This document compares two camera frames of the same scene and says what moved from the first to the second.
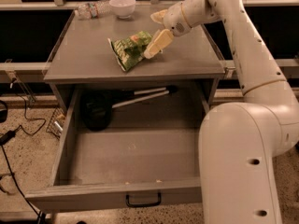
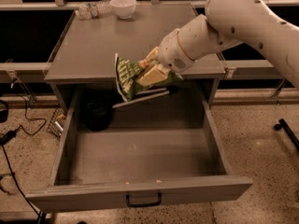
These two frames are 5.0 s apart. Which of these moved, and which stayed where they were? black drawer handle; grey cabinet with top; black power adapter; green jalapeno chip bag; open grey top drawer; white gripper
Moved: green jalapeno chip bag; white gripper
Stayed: black drawer handle; grey cabinet with top; black power adapter; open grey top drawer
